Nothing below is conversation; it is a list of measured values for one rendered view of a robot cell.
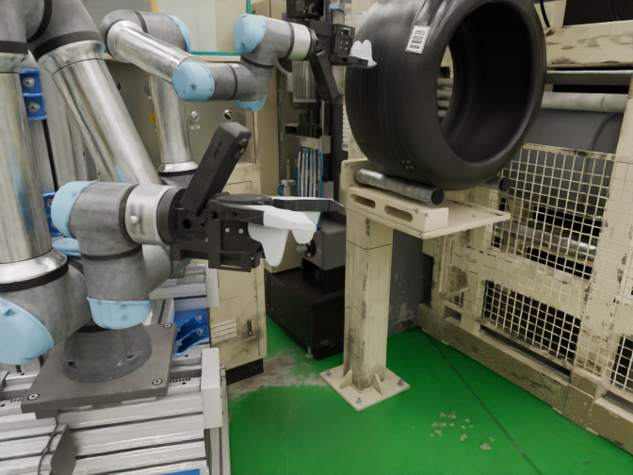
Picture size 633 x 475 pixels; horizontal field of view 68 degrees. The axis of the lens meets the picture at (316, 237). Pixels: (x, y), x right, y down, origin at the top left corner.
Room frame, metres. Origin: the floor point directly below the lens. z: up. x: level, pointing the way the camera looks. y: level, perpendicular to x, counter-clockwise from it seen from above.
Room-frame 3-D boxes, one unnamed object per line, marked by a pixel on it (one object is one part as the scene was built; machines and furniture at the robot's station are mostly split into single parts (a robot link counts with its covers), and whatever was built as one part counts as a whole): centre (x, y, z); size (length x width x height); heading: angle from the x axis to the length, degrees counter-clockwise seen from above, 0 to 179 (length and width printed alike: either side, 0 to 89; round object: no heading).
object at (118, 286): (0.59, 0.26, 0.94); 0.11 x 0.08 x 0.11; 166
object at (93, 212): (0.58, 0.27, 1.04); 0.11 x 0.08 x 0.09; 76
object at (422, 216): (1.37, -0.23, 0.83); 0.36 x 0.09 x 0.06; 32
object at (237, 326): (1.73, 0.55, 0.63); 0.56 x 0.41 x 1.27; 122
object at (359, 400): (1.65, -0.20, 0.02); 0.27 x 0.27 x 0.04; 32
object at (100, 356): (0.74, 0.38, 0.77); 0.15 x 0.15 x 0.10
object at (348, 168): (1.60, -0.26, 0.90); 0.40 x 0.03 x 0.10; 122
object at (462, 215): (1.45, -0.35, 0.80); 0.37 x 0.36 x 0.02; 122
